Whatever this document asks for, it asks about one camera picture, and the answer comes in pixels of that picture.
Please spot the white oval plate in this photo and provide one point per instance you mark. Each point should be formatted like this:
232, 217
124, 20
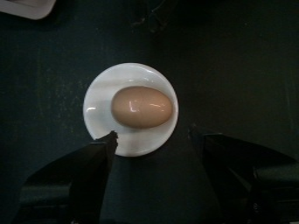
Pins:
101, 116

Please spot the brown toy egg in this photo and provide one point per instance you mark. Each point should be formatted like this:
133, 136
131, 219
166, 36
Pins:
141, 106

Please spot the white plastic dish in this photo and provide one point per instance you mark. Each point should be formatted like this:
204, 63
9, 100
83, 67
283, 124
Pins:
27, 8

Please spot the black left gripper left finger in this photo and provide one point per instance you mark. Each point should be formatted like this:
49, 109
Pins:
81, 175

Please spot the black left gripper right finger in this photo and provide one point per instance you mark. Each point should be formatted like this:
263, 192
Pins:
238, 175

